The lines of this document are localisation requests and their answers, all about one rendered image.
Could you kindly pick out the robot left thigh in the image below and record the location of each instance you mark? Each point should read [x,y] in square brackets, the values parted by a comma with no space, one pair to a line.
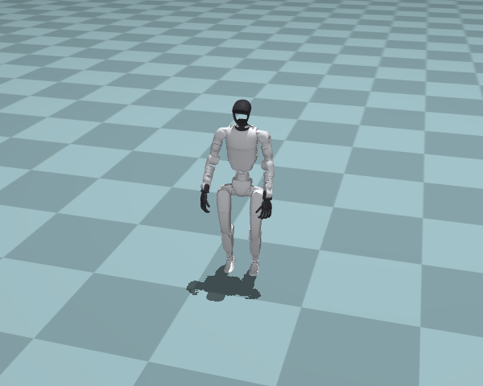
[256,200]

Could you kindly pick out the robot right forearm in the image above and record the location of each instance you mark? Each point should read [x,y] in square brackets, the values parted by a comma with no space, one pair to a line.
[208,174]

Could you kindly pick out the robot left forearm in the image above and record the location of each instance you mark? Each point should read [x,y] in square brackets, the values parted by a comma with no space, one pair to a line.
[268,176]

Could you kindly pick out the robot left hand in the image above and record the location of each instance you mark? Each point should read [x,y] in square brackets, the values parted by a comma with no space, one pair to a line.
[266,207]

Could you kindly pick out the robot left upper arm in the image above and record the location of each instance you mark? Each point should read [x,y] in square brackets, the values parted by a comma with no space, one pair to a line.
[264,138]

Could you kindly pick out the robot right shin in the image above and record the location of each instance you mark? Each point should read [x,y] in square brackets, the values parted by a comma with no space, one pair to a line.
[227,242]

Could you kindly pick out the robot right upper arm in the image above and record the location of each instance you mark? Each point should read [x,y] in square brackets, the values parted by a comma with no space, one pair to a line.
[216,145]

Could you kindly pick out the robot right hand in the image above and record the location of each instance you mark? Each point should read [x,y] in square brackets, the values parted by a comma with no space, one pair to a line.
[203,198]

